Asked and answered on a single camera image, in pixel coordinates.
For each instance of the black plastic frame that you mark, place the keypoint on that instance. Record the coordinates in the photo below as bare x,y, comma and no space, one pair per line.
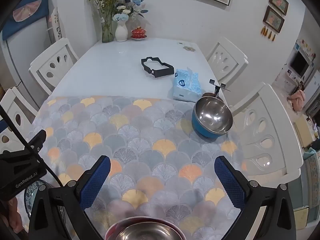
157,67

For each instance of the blue patterned white plate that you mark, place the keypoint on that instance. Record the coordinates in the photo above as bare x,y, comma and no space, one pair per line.
31,196

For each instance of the blue and white flowers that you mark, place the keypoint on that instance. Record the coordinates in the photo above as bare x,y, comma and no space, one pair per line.
127,8

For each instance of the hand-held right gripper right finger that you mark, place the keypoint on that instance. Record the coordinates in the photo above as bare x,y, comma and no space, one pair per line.
230,182

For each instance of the white ceramic vase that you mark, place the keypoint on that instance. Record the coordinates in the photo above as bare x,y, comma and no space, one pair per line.
121,32

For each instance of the red steel bowl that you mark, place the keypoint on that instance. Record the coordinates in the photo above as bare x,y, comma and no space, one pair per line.
145,231

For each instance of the scallop patterned table mat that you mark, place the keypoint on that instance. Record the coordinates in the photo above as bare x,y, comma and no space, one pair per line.
150,142

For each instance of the black clip stand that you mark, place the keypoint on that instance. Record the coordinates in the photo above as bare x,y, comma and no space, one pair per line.
218,87

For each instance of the black screen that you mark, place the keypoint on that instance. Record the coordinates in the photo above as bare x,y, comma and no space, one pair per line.
299,63

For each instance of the red lidded teacup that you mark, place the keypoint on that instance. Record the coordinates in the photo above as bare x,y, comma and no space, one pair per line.
138,32

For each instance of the blue tissue pack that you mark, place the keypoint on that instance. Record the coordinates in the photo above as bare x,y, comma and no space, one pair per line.
187,85

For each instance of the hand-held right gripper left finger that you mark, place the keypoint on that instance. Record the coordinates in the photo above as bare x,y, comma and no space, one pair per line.
96,180

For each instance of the person's left hand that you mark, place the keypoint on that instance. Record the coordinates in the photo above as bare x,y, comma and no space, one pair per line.
16,215

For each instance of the red saucer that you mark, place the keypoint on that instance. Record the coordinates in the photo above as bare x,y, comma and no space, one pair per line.
139,38

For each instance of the white refrigerator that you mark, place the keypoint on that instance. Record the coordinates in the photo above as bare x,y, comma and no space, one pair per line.
15,62

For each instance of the glass vase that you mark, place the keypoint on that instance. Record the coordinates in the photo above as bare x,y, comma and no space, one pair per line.
107,31

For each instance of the blue steel bowl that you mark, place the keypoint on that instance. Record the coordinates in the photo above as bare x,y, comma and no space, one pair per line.
212,118

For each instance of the white dining chair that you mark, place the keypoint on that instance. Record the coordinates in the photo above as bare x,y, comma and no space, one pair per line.
265,135
15,120
53,63
226,58

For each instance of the blue fan print cloth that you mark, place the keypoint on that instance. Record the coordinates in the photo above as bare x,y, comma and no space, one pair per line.
25,12

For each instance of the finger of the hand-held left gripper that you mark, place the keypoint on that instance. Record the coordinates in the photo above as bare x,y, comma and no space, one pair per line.
37,141

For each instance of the yellow tassels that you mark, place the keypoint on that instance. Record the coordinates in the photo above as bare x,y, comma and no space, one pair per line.
268,33

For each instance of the small brown framed picture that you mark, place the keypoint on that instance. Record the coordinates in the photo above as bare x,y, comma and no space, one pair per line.
273,19
278,1

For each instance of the brown bowl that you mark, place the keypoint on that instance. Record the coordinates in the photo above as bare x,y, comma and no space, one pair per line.
207,95

